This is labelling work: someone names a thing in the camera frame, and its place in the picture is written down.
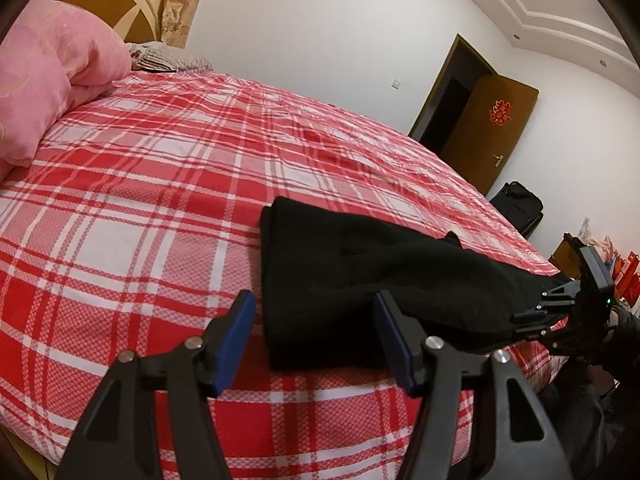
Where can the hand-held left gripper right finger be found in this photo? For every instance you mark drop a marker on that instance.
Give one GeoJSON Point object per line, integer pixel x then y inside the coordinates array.
{"type": "Point", "coordinates": [392, 340]}

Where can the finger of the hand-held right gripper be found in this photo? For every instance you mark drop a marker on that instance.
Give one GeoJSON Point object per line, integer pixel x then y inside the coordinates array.
{"type": "Point", "coordinates": [540, 321]}
{"type": "Point", "coordinates": [562, 295]}

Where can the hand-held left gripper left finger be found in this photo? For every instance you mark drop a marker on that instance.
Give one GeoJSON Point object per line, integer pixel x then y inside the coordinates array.
{"type": "Point", "coordinates": [235, 340]}

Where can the black pants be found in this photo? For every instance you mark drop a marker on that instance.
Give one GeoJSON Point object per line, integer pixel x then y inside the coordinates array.
{"type": "Point", "coordinates": [350, 270]}

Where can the person's right forearm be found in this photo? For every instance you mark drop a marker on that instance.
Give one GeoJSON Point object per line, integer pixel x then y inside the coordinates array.
{"type": "Point", "coordinates": [624, 335]}

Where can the brown box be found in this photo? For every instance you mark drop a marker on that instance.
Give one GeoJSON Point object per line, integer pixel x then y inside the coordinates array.
{"type": "Point", "coordinates": [562, 260]}

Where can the red gift bag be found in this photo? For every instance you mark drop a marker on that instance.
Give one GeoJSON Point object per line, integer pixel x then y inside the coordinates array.
{"type": "Point", "coordinates": [631, 277]}

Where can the black bag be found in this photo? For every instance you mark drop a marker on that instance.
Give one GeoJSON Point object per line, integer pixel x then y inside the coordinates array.
{"type": "Point", "coordinates": [517, 205]}

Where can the person's dark clothing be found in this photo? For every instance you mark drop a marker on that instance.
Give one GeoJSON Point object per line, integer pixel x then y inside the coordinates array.
{"type": "Point", "coordinates": [580, 420]}

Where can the red plaid bed sheet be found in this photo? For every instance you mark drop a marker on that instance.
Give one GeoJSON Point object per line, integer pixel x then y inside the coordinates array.
{"type": "Point", "coordinates": [150, 210]}

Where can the brown wooden door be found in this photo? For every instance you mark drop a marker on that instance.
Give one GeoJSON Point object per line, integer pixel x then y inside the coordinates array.
{"type": "Point", "coordinates": [480, 140]}

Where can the red door ornament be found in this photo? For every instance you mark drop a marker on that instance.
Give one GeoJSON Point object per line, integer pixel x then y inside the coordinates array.
{"type": "Point", "coordinates": [500, 112]}

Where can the grey patterned pillow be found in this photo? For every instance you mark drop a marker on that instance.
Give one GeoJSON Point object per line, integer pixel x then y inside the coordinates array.
{"type": "Point", "coordinates": [165, 57]}

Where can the pink pillow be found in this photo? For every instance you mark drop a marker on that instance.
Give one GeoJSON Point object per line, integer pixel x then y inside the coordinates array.
{"type": "Point", "coordinates": [50, 75]}

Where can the beige floral curtain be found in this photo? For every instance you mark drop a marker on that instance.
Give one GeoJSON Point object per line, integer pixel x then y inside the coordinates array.
{"type": "Point", "coordinates": [180, 0]}

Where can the cream and brown headboard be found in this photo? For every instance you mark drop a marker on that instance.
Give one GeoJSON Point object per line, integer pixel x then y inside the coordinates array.
{"type": "Point", "coordinates": [110, 0]}

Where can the dark wooden door frame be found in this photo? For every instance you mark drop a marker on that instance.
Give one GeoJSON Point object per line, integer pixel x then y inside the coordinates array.
{"type": "Point", "coordinates": [450, 65]}

